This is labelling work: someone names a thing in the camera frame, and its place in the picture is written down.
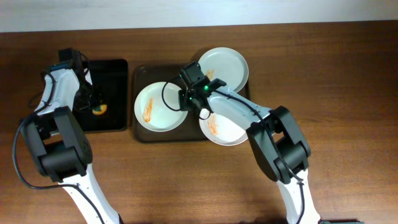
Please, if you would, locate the yellow green scrub sponge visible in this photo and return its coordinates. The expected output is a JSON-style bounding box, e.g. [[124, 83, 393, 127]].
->
[[92, 104, 108, 116]]

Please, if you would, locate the pale blue plate top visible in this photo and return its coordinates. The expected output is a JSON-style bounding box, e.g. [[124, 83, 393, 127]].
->
[[198, 47, 249, 92]]

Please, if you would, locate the white plate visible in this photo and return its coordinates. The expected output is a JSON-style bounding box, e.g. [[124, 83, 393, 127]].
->
[[199, 109, 248, 146], [134, 82, 188, 132]]

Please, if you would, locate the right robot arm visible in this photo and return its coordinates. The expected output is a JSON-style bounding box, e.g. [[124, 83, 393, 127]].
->
[[178, 62, 321, 223]]

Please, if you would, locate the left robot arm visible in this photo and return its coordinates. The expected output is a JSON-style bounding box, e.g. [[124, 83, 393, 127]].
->
[[12, 48, 123, 224]]

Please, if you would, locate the black rectangular sponge tray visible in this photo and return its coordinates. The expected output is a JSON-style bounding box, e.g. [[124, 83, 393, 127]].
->
[[73, 59, 129, 133]]

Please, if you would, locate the brown serving tray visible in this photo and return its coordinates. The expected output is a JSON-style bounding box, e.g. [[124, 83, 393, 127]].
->
[[132, 63, 251, 144]]

